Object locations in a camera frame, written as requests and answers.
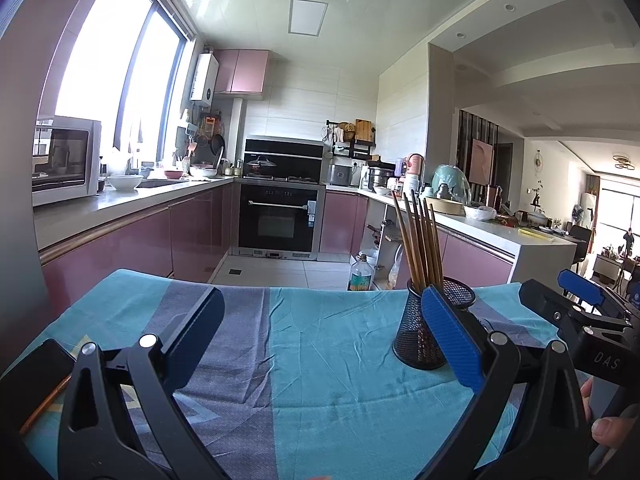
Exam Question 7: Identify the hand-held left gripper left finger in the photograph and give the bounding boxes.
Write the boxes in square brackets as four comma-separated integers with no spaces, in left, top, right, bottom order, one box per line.
[57,285,226,480]

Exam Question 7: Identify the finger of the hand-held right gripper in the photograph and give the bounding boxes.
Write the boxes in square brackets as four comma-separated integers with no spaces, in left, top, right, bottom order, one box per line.
[559,269,631,319]
[519,280,601,356]

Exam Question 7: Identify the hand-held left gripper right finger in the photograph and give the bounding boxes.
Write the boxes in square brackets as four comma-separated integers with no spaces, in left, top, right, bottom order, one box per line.
[421,285,591,480]

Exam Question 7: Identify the black mesh utensil holder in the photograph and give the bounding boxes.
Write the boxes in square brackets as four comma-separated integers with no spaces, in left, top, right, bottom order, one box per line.
[392,276,477,371]

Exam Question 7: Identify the bunch of wooden chopsticks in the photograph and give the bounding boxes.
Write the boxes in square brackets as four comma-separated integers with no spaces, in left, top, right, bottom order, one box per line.
[391,189,446,291]

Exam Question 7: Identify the person's right hand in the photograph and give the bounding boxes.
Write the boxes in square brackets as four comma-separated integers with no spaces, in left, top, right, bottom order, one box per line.
[580,377,640,456]

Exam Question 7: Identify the pink peninsula cabinets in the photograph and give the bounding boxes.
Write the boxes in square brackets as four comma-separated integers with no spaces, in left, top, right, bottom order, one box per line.
[395,232,516,291]

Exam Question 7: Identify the living room window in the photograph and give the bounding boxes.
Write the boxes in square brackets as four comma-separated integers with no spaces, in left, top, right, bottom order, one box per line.
[597,187,640,246]

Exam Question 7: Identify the clear plastic food bag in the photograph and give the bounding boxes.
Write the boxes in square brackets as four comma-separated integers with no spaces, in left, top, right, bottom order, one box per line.
[387,247,403,291]

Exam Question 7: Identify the pink kitchen base cabinets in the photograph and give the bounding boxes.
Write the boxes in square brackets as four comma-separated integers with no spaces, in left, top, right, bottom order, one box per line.
[39,182,236,291]

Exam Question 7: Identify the cooking oil bottle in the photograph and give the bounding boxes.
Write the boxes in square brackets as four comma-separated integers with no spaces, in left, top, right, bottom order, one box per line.
[348,254,376,292]

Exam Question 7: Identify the blue striped tablecloth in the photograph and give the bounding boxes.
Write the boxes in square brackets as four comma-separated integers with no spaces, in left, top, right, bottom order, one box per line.
[0,269,601,480]

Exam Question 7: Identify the beige round container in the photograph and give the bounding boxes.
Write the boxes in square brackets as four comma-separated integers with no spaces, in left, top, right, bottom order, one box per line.
[425,196,466,216]

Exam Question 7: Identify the black built-in oven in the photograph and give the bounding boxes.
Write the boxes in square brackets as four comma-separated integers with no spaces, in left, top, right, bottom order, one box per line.
[237,183,321,261]

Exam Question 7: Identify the teal appliance under plastic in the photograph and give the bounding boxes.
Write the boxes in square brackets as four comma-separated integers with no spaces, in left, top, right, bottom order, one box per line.
[431,164,472,206]

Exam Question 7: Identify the narrow pink base cabinet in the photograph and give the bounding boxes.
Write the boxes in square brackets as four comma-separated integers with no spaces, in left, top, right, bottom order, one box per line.
[320,191,368,256]

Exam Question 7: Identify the white bowl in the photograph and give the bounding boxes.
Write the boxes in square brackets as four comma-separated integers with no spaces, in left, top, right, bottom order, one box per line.
[107,175,144,192]

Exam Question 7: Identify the steel steamer pot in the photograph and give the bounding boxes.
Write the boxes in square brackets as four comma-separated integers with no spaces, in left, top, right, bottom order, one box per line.
[367,167,396,191]

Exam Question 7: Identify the pot with glass lid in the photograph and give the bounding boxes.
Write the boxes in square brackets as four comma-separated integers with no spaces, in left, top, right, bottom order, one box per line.
[247,156,277,178]

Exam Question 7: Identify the black smartphone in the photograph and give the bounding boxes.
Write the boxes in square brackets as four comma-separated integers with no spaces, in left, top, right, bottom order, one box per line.
[0,338,76,433]

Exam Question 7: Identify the silver rice cooker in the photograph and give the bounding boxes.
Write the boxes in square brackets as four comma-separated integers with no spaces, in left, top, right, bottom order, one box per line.
[327,163,353,187]

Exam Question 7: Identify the black range hood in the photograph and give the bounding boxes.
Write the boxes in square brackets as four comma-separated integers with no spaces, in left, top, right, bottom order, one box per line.
[244,136,326,181]

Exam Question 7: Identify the black dish rack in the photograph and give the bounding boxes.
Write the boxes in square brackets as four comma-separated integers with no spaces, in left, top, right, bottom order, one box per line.
[326,120,377,161]

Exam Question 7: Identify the white countertop oven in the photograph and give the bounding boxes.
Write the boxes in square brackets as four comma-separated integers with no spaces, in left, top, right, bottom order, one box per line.
[32,115,103,207]

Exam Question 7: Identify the white gas water heater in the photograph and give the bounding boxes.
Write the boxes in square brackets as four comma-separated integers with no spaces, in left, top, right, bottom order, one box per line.
[190,52,220,107]

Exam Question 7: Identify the large kitchen window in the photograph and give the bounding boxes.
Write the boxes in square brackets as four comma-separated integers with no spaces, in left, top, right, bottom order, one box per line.
[52,0,198,166]

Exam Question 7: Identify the rectangular ceiling light panel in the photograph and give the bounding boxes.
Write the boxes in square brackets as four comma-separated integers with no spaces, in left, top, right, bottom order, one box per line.
[289,0,329,37]

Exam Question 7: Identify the brown wall picture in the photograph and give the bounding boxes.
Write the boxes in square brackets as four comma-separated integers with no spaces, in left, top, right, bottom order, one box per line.
[470,138,496,186]

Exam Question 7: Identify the dark slatted wall panel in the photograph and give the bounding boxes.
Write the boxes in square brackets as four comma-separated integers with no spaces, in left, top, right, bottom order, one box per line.
[457,110,501,201]

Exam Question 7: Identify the wall-mounted utensil rack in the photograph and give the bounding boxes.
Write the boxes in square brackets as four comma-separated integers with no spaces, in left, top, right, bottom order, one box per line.
[180,110,211,153]

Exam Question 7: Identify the pink wall cabinet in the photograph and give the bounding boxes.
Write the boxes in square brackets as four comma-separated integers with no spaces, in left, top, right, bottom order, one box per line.
[212,49,271,96]

